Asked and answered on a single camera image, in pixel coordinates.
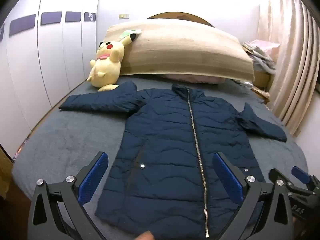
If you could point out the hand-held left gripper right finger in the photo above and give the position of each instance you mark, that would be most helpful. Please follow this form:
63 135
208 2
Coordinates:
227 175

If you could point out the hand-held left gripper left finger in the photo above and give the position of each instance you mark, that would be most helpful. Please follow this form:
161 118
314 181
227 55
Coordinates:
93 172

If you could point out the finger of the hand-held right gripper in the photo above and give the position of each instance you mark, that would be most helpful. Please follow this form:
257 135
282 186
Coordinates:
301 175
278 174

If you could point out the navy puffer jacket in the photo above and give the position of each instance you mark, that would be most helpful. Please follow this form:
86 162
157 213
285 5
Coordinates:
162 142

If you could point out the pile of clothes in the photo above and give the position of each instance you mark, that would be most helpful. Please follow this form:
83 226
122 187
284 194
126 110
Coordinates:
260 55

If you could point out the person's left hand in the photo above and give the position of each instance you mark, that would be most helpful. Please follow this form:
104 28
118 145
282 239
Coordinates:
145 236

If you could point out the brown cardboard panel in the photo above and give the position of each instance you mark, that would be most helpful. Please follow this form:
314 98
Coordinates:
5 172

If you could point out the brown cardboard box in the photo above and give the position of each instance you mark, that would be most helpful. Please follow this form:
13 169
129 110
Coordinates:
261 80

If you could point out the pink pillow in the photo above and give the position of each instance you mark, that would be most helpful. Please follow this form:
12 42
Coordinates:
195 78

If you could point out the beige curtain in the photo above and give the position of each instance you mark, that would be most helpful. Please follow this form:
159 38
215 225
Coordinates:
292 67

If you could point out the yellow plush toy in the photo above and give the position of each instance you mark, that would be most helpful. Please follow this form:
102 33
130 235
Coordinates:
107 65

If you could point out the white wardrobe with purple panels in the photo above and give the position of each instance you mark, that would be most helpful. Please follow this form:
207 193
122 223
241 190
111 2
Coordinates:
50 55

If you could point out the large beige cushion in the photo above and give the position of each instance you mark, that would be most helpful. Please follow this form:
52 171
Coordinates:
180 52

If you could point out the wooden headboard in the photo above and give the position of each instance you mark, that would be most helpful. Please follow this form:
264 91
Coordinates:
175 15

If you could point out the wall switch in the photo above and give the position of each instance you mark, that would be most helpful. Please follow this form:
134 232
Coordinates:
124 16

